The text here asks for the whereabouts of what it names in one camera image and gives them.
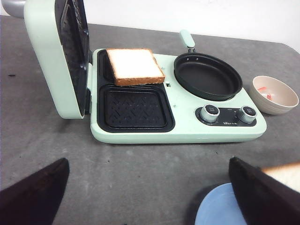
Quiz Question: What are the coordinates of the black frying pan green handle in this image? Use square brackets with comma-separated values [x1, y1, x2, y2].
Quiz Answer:
[174, 30, 243, 101]

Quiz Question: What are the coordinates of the white bread slice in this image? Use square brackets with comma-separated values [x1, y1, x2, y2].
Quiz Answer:
[106, 48, 165, 86]
[262, 162, 300, 192]

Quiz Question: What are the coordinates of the orange cooked shrimp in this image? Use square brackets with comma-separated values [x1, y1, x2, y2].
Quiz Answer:
[256, 86, 274, 101]

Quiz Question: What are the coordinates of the cream ribbed bowl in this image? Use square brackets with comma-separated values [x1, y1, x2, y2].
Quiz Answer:
[248, 75, 299, 115]

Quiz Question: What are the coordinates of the blue plate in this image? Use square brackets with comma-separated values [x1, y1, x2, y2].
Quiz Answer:
[195, 183, 246, 225]

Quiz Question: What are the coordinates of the silver left control knob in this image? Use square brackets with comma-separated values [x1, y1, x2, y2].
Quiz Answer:
[199, 104, 220, 123]

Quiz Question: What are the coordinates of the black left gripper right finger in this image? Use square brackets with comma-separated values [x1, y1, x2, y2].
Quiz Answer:
[229, 157, 300, 225]

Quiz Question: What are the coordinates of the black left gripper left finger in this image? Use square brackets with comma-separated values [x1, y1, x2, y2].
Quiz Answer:
[0, 158, 69, 225]

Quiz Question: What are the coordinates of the silver right control knob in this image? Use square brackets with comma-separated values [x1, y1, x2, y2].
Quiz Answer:
[237, 105, 257, 124]

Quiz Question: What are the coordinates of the mint green breakfast maker base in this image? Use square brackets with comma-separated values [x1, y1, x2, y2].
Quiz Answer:
[90, 49, 267, 144]

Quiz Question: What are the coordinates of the silver control knob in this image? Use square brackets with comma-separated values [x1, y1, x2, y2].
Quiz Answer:
[199, 104, 220, 123]
[237, 105, 257, 124]

